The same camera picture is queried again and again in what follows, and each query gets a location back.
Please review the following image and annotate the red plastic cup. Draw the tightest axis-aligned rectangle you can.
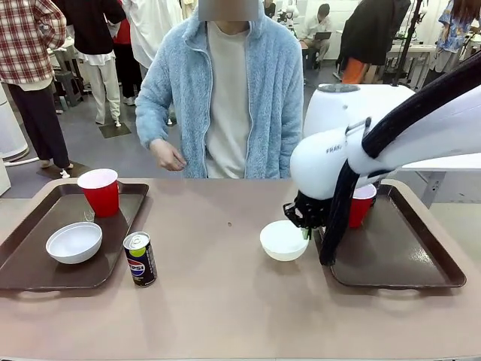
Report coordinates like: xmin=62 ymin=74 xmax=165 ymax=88
xmin=347 ymin=184 xmax=378 ymax=229
xmin=77 ymin=168 xmax=120 ymax=219

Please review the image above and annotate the seated person in white shirt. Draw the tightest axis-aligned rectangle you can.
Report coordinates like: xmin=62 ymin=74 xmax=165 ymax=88
xmin=298 ymin=3 xmax=334 ymax=71

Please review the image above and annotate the person's right hand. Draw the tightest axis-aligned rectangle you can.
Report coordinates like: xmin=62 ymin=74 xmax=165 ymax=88
xmin=149 ymin=138 xmax=186 ymax=173

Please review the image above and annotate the dark floor mat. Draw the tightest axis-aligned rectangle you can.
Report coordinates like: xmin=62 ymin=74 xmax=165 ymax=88
xmin=98 ymin=121 xmax=132 ymax=139
xmin=36 ymin=160 xmax=88 ymax=181

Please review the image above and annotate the person in blue patterned shirt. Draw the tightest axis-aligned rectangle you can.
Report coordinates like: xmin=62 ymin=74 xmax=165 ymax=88
xmin=428 ymin=0 xmax=478 ymax=87

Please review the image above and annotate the brown plastic tray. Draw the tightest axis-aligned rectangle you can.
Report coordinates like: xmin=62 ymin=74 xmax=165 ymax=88
xmin=313 ymin=184 xmax=467 ymax=290
xmin=0 ymin=183 xmax=150 ymax=293

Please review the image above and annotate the white appliance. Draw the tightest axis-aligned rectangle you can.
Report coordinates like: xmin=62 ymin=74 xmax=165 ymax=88
xmin=0 ymin=82 xmax=30 ymax=162

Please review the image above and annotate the person's left forearm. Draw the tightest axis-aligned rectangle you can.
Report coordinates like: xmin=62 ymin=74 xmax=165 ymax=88
xmin=280 ymin=108 xmax=304 ymax=180

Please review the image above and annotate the person in white coat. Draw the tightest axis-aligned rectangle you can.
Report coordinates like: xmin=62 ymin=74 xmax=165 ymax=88
xmin=122 ymin=0 xmax=196 ymax=106

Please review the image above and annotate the black stand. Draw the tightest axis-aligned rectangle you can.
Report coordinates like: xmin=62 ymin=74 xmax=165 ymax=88
xmin=392 ymin=0 xmax=425 ymax=89

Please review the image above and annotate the person in black top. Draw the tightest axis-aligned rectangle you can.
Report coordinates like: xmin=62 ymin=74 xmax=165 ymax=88
xmin=56 ymin=0 xmax=127 ymax=127

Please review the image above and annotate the person's right forearm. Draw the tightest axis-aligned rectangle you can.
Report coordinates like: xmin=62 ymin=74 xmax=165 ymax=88
xmin=135 ymin=86 xmax=170 ymax=151

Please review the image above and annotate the black Pepsi can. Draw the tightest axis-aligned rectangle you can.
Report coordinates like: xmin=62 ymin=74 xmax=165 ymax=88
xmin=123 ymin=231 xmax=158 ymax=289

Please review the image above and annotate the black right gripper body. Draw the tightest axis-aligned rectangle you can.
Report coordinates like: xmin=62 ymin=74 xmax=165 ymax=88
xmin=282 ymin=190 xmax=331 ymax=230

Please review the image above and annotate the white table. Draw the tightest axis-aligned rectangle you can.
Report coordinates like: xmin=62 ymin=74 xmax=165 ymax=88
xmin=394 ymin=153 xmax=481 ymax=210

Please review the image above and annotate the person in blue fleece jacket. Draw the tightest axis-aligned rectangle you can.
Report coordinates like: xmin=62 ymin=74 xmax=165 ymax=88
xmin=135 ymin=0 xmax=304 ymax=180

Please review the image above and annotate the person in black jacket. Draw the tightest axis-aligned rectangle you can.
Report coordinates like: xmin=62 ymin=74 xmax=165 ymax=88
xmin=336 ymin=0 xmax=413 ymax=86

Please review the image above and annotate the person in plaid shirt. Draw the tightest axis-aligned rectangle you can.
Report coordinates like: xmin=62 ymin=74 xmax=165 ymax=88
xmin=0 ymin=0 xmax=72 ymax=170

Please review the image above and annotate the black cable sleeve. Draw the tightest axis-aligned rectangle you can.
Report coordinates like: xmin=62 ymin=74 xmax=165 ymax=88
xmin=319 ymin=48 xmax=481 ymax=266

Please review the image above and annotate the grey stool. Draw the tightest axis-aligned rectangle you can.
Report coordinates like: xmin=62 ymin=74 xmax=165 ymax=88
xmin=54 ymin=71 xmax=86 ymax=108

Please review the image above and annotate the white bowl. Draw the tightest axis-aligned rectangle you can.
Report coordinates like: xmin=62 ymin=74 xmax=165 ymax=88
xmin=45 ymin=221 xmax=103 ymax=265
xmin=259 ymin=220 xmax=310 ymax=262

